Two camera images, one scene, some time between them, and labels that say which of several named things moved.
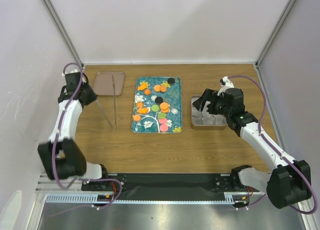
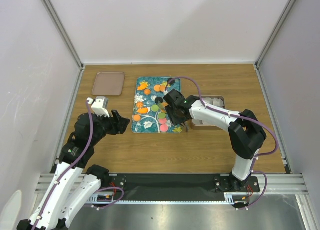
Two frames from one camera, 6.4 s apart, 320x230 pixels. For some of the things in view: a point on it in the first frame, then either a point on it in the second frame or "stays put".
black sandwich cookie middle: (159, 100) stays put
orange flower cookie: (139, 104) stays put
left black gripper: (93, 95) → (120, 126)
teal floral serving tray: (157, 106) stays put
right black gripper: (209, 95) → (175, 120)
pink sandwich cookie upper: (162, 121) stays put
